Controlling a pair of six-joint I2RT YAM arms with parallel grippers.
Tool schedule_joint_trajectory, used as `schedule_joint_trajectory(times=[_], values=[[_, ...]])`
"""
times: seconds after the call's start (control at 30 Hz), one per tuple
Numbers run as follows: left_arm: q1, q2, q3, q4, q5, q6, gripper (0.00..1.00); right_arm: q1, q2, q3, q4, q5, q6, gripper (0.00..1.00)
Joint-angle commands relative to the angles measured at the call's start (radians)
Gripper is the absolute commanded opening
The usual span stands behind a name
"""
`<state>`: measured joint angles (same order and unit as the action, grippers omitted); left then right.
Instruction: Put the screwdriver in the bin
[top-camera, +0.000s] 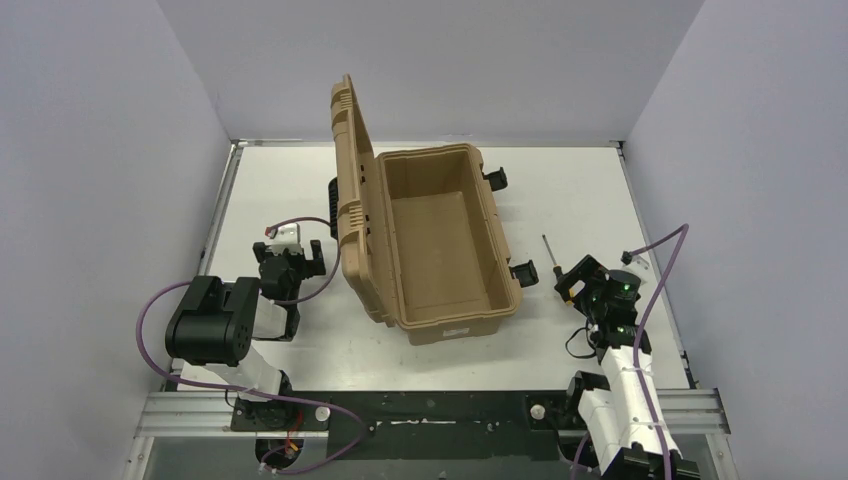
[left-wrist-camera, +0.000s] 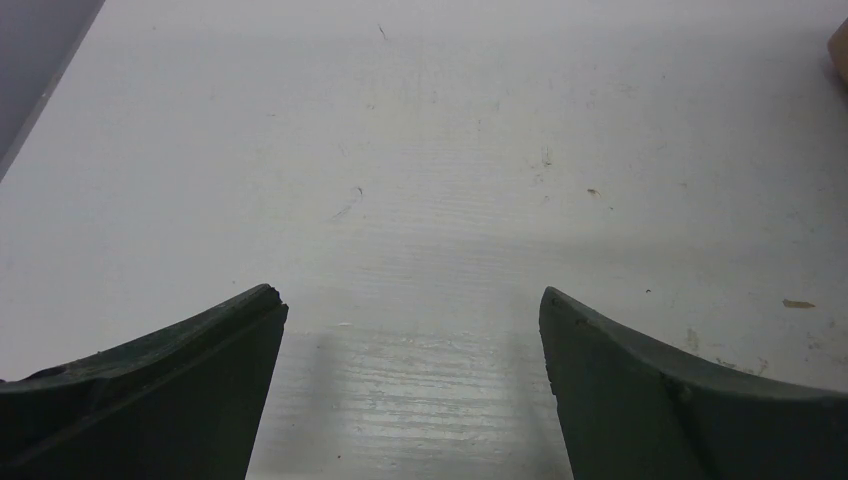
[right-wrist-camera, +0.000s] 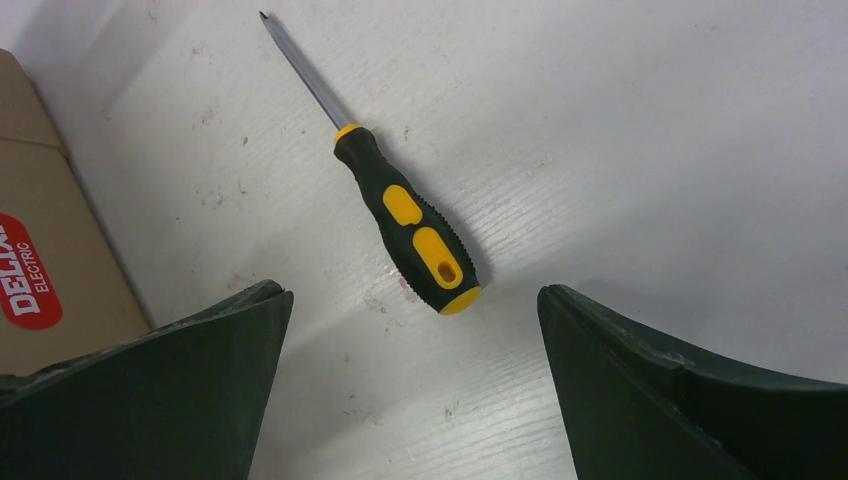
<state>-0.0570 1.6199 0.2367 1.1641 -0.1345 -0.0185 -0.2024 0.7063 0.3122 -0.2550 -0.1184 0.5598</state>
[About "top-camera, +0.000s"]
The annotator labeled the black yellow handled screwdriver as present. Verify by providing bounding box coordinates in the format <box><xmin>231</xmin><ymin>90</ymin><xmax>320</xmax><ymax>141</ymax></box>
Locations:
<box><xmin>541</xmin><ymin>234</ymin><xmax>573</xmax><ymax>305</ymax></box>

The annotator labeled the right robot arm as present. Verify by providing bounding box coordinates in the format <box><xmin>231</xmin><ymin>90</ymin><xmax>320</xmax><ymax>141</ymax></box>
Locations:
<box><xmin>553</xmin><ymin>255</ymin><xmax>701</xmax><ymax>479</ymax></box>

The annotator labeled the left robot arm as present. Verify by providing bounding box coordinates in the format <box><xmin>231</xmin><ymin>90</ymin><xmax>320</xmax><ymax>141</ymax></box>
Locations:
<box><xmin>164</xmin><ymin>240</ymin><xmax>326</xmax><ymax>431</ymax></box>

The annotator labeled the tan hinged bin lid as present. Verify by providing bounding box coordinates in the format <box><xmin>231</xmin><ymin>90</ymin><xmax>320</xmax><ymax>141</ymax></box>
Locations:
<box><xmin>331</xmin><ymin>74</ymin><xmax>398</xmax><ymax>327</ymax></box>

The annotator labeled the black lower bin latch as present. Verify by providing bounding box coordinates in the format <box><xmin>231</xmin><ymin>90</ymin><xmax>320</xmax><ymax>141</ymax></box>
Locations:
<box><xmin>510</xmin><ymin>260</ymin><xmax>539</xmax><ymax>288</ymax></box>

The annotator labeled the black bin latch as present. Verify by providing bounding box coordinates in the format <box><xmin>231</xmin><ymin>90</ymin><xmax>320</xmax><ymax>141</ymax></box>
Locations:
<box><xmin>483</xmin><ymin>167</ymin><xmax>509</xmax><ymax>192</ymax></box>
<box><xmin>510</xmin><ymin>260</ymin><xmax>539</xmax><ymax>288</ymax></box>

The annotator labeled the black upper bin latch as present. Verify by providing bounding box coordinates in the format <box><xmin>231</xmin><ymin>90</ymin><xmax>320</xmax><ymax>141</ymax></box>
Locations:
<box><xmin>483</xmin><ymin>167</ymin><xmax>509</xmax><ymax>192</ymax></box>

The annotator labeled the tan plastic storage bin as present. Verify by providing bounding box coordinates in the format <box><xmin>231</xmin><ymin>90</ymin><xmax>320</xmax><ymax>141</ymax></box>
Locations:
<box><xmin>378</xmin><ymin>144</ymin><xmax>523</xmax><ymax>345</ymax></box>

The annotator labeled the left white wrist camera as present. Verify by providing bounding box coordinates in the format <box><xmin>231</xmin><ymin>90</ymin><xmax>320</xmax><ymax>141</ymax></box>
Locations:
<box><xmin>265</xmin><ymin>223</ymin><xmax>302</xmax><ymax>254</ymax></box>

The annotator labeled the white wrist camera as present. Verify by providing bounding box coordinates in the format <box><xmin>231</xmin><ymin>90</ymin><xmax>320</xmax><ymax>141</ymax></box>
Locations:
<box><xmin>621</xmin><ymin>251</ymin><xmax>653</xmax><ymax>286</ymax></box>
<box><xmin>265</xmin><ymin>223</ymin><xmax>302</xmax><ymax>254</ymax></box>

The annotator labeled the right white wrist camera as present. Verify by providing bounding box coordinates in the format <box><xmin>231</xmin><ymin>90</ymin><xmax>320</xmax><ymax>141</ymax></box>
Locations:
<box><xmin>621</xmin><ymin>251</ymin><xmax>653</xmax><ymax>286</ymax></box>

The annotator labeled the aluminium rail with black plate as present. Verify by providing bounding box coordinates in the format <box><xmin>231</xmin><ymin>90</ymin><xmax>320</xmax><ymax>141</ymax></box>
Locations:
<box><xmin>135</xmin><ymin>388</ymin><xmax>730</xmax><ymax>465</ymax></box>

